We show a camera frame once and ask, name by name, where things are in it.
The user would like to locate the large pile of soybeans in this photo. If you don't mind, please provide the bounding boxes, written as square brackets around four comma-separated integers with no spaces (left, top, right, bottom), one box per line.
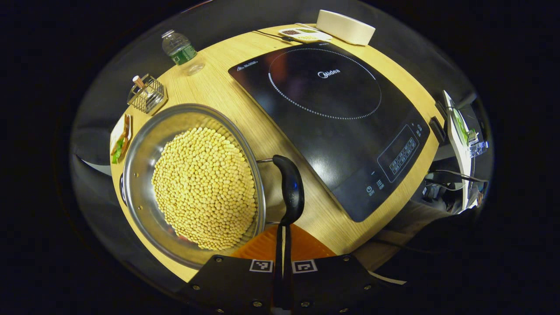
[151,127,257,251]

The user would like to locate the black induction cooktop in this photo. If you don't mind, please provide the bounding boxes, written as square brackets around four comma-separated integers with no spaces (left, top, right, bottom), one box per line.
[228,42,431,223]

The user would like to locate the white divided tray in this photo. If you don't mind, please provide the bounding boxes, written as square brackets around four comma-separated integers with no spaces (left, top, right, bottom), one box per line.
[279,27,333,43]

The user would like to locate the metal wire basket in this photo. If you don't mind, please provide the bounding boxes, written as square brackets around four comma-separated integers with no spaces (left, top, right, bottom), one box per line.
[127,73,168,115]

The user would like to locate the clear plastic water bottle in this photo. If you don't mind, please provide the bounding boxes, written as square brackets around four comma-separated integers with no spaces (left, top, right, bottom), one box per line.
[161,29,206,76]

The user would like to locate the steel pot with black handles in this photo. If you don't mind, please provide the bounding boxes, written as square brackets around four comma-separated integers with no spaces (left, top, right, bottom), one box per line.
[119,103,305,270]

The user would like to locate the white panel with green print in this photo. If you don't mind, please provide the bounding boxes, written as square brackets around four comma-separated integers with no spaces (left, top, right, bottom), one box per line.
[442,90,475,210]

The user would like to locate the white toaster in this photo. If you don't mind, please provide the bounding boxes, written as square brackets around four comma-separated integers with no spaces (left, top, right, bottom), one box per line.
[316,10,376,46]

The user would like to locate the bundle of dark cables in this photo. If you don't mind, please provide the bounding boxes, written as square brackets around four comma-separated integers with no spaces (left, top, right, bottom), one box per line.
[422,168,488,210]

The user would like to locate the glass shaker with copper cap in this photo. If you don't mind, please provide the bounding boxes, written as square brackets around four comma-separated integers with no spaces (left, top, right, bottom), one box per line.
[133,75,149,99]

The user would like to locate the sandwich with lettuce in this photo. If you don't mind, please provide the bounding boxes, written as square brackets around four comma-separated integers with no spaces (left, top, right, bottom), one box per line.
[111,115,132,165]

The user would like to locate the clear plastic piece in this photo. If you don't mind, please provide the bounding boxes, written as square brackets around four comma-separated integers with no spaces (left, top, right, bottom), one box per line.
[466,129,488,157]

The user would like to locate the small white plate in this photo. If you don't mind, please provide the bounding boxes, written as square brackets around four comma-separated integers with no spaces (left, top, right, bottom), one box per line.
[109,115,133,165]

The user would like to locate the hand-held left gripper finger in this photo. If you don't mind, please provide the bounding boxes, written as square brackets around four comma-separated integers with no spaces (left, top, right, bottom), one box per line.
[182,223,283,313]
[283,223,394,313]

